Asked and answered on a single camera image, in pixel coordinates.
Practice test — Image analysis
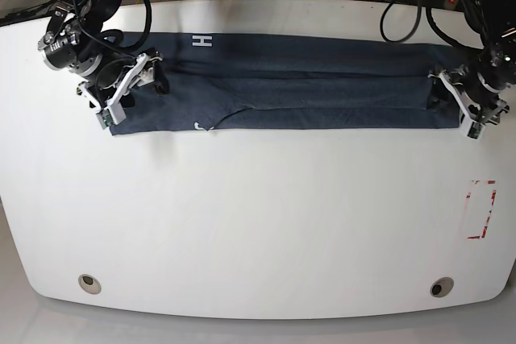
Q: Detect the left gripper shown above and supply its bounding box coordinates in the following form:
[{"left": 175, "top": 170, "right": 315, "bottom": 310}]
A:
[{"left": 429, "top": 53, "right": 515, "bottom": 110}]

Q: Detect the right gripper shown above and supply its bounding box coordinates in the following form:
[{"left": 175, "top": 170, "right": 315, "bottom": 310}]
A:
[{"left": 86, "top": 57, "right": 169, "bottom": 102}]

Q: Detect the dark blue T-shirt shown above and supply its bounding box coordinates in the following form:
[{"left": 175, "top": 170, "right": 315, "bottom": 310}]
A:
[{"left": 110, "top": 32, "right": 459, "bottom": 135}]

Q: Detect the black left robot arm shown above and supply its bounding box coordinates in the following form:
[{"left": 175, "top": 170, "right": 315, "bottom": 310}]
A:
[{"left": 380, "top": 0, "right": 515, "bottom": 114}]

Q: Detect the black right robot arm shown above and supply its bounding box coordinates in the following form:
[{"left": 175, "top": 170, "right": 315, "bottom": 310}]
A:
[{"left": 38, "top": 0, "right": 169, "bottom": 107}]

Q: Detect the red tape rectangle marking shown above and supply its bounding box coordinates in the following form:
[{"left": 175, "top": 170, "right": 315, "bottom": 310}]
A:
[{"left": 461, "top": 180, "right": 497, "bottom": 240}]

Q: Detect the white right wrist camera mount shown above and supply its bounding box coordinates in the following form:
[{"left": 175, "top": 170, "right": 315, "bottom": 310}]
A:
[{"left": 77, "top": 48, "right": 169, "bottom": 129}]

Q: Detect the right table cable grommet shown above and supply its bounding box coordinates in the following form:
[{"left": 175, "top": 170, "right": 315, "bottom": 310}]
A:
[{"left": 430, "top": 277, "right": 455, "bottom": 298}]

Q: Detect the table cable grommet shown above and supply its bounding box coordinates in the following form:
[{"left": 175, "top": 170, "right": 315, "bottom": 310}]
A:
[
  {"left": 78, "top": 275, "right": 102, "bottom": 295},
  {"left": 430, "top": 277, "right": 455, "bottom": 298}
]

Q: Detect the left table cable grommet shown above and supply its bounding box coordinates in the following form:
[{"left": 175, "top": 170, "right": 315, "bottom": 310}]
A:
[{"left": 78, "top": 275, "right": 102, "bottom": 295}]

